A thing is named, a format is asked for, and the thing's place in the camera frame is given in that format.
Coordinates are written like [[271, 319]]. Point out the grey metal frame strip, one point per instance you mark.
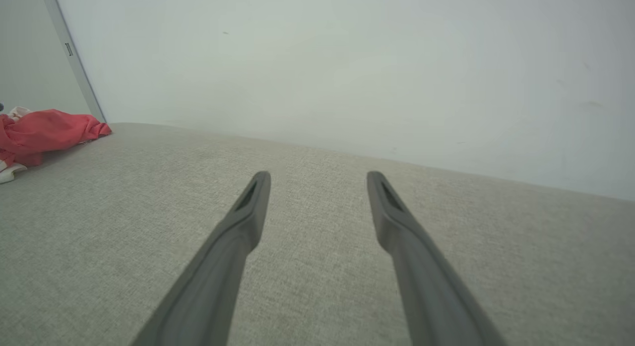
[[74, 63]]

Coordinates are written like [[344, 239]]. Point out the red and white basketball jersey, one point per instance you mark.
[[42, 135]]

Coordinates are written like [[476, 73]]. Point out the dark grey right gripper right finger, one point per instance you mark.
[[426, 286]]

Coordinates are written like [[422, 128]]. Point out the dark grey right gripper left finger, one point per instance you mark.
[[223, 266]]

